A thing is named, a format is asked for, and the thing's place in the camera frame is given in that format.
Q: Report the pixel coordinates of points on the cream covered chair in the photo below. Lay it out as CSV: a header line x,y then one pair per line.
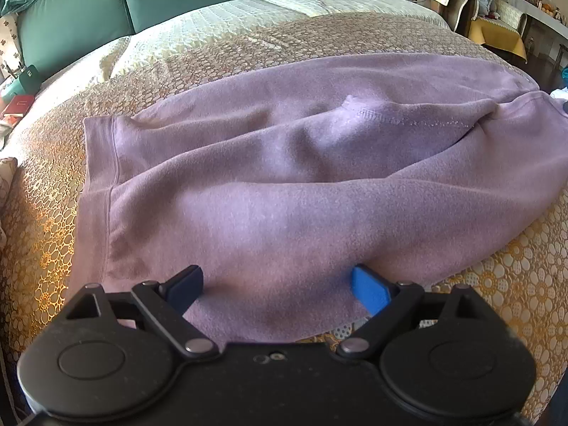
x,y
510,15

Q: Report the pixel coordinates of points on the yellow tablecloth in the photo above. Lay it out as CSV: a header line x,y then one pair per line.
x,y
501,37

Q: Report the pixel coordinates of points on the red book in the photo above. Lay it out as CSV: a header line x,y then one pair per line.
x,y
17,106

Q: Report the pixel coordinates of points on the white patterned bag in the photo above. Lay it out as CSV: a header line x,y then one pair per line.
x,y
9,44

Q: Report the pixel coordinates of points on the white sideboard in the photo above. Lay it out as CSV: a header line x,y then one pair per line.
x,y
541,17

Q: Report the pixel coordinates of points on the cream sofa seat cover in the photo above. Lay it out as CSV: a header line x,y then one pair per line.
x,y
199,22

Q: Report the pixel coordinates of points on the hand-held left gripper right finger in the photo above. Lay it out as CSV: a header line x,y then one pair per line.
x,y
368,288

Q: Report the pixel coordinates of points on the purple fleece pants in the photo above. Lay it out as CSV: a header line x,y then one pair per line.
x,y
284,186

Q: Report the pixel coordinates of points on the golden lace tablecloth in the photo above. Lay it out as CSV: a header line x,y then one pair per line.
x,y
53,142

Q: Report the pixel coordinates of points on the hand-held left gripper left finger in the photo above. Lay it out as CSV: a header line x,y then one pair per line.
x,y
186,288

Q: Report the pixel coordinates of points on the white cloth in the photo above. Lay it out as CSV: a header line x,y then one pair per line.
x,y
560,94

